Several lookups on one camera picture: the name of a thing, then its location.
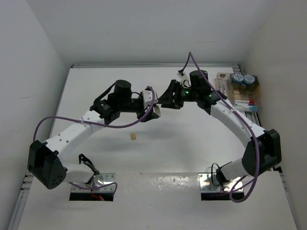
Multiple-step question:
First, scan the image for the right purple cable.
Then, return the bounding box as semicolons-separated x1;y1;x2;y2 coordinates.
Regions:
183;51;261;203

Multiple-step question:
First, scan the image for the red capped white marker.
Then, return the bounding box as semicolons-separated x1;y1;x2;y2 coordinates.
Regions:
235;100;255;107

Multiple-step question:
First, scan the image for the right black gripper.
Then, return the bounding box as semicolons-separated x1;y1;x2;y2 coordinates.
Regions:
156;80;199;109

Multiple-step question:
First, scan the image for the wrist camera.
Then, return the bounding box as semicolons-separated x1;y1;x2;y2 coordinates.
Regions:
141;89;158;108
177;70;189;85

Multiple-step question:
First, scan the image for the blue capped marker diagonal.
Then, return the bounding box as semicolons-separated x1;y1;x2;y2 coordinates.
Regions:
236;106;258;112

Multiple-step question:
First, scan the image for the blue white tape roll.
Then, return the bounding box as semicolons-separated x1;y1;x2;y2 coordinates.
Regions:
231;73;244;84

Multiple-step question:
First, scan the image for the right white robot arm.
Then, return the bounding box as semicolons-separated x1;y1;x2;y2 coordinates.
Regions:
158;70;282;186

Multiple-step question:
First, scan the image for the beige eraser stick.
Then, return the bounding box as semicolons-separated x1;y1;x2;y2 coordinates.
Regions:
153;105;161;116

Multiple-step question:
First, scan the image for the metal base plate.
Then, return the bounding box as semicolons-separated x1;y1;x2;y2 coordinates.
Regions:
198;172;243;194
70;173;118;193

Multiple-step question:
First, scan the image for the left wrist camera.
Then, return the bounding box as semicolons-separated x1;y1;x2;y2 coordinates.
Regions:
141;89;158;108

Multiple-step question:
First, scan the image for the yellow eraser block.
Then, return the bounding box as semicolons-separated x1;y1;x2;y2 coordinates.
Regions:
130;133;136;140

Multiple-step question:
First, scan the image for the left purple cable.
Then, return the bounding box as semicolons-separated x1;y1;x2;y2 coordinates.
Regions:
32;86;155;191

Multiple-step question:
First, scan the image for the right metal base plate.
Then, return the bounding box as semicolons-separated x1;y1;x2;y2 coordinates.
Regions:
198;172;243;194

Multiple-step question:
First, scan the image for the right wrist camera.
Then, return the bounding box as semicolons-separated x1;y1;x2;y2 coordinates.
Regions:
177;70;189;85

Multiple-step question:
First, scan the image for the purple cable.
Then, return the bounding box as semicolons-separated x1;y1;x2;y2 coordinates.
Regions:
32;86;155;191
183;51;261;203

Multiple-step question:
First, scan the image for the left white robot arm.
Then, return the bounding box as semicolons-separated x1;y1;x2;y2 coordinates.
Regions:
27;80;160;189

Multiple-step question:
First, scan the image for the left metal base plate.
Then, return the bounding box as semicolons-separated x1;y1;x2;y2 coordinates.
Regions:
70;173;118;193

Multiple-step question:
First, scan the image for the clear acrylic organizer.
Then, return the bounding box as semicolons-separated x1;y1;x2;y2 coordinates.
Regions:
215;73;262;110

